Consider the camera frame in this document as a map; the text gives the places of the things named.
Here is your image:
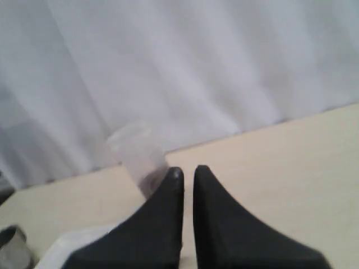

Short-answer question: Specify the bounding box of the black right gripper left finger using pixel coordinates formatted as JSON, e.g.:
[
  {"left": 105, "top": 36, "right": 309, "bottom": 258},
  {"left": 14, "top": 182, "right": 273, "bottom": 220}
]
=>
[{"left": 63, "top": 167, "right": 185, "bottom": 268}]

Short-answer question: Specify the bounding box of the clear plastic tall container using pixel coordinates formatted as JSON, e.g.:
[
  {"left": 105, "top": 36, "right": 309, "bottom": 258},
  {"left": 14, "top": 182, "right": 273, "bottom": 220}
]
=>
[{"left": 107, "top": 122, "right": 169, "bottom": 199}]

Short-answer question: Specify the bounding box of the white plastic tray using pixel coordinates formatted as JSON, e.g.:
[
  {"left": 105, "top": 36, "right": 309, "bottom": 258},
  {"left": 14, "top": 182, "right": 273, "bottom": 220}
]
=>
[{"left": 35, "top": 224, "right": 118, "bottom": 269}]

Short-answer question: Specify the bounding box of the white curtain backdrop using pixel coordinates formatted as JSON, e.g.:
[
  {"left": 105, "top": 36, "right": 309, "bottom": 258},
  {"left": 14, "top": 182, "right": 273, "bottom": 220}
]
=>
[{"left": 1, "top": 1, "right": 358, "bottom": 188}]

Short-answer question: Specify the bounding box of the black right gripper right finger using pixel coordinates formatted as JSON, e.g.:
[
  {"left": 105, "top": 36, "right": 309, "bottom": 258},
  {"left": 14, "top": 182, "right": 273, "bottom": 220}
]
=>
[{"left": 193, "top": 165, "right": 331, "bottom": 268}]

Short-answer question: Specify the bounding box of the steel mug with kibble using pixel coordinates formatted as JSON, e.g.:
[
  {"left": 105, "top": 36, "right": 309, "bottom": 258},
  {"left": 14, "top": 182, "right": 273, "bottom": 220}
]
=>
[{"left": 1, "top": 225, "right": 34, "bottom": 269}]

